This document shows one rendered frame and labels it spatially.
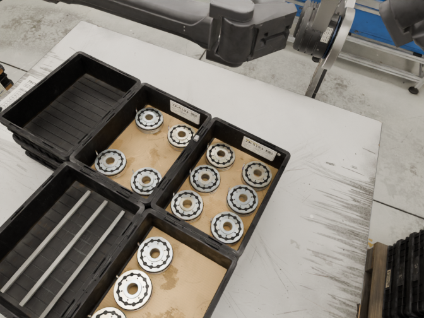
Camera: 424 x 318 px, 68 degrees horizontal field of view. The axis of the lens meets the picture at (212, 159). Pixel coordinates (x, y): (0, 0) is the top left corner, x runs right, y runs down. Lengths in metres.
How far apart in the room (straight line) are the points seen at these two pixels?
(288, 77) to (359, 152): 1.37
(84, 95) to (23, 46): 1.75
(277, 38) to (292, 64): 2.28
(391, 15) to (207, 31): 0.27
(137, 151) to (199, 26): 0.68
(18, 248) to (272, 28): 0.91
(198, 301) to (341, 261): 0.54
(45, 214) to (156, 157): 0.39
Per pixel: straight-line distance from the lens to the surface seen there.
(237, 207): 1.03
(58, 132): 1.27
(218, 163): 1.10
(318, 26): 1.13
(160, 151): 1.15
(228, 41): 0.55
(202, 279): 0.98
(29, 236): 1.11
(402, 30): 0.56
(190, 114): 1.16
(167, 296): 0.97
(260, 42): 0.58
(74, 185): 1.14
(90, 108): 1.31
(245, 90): 1.55
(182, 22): 0.57
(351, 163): 1.46
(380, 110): 2.83
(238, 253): 0.91
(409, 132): 2.82
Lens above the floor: 1.79
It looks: 58 degrees down
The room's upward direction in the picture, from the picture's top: 9 degrees clockwise
